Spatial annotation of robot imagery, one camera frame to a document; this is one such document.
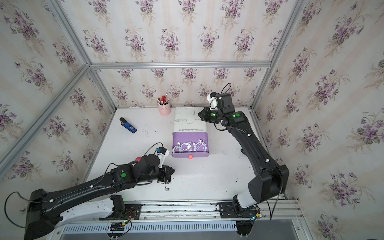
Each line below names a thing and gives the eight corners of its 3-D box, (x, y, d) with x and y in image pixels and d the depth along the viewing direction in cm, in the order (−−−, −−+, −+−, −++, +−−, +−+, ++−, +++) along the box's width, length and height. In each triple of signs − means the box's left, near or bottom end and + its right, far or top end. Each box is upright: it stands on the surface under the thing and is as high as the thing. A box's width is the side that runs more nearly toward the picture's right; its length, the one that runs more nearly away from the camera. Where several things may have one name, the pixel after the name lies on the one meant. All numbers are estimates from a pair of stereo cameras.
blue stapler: (120, 123, 113) (118, 119, 109) (124, 121, 114) (121, 116, 110) (133, 134, 106) (131, 130, 102) (137, 131, 108) (135, 127, 104)
